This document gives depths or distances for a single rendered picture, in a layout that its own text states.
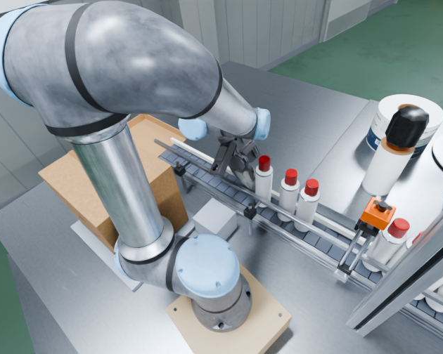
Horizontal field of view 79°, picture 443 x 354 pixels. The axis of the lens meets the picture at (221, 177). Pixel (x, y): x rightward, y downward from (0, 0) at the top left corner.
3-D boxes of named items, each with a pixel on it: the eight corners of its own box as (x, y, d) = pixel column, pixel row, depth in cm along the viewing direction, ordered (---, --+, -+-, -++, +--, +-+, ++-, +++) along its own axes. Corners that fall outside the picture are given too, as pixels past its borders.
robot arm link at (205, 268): (233, 320, 55) (224, 298, 46) (175, 300, 60) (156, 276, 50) (249, 266, 63) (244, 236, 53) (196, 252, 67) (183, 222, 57)
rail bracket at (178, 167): (199, 185, 106) (192, 154, 94) (186, 197, 102) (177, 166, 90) (193, 180, 107) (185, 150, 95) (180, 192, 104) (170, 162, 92)
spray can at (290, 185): (296, 213, 87) (305, 171, 72) (288, 225, 85) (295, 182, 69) (282, 206, 90) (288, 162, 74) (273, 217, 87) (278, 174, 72)
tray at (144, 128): (186, 139, 125) (185, 133, 122) (143, 173, 113) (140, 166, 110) (145, 118, 139) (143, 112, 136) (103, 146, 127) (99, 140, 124)
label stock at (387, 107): (361, 125, 113) (373, 94, 102) (414, 126, 110) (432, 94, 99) (372, 159, 100) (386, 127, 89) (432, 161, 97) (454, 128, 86)
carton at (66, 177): (189, 220, 93) (171, 165, 73) (134, 274, 82) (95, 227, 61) (135, 181, 107) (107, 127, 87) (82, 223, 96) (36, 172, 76)
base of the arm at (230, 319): (264, 296, 67) (264, 280, 60) (223, 348, 61) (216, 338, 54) (221, 259, 75) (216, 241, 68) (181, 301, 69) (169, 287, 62)
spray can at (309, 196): (313, 224, 84) (327, 180, 69) (306, 236, 82) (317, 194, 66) (299, 215, 87) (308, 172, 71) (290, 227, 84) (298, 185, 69)
